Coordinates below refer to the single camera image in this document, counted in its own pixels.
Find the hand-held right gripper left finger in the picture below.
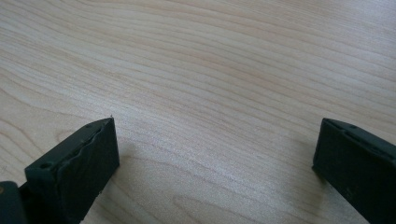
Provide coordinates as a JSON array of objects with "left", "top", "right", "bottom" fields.
[{"left": 19, "top": 116, "right": 120, "bottom": 224}]

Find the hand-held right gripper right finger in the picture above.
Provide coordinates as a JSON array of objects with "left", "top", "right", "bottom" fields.
[{"left": 312, "top": 118, "right": 396, "bottom": 224}]

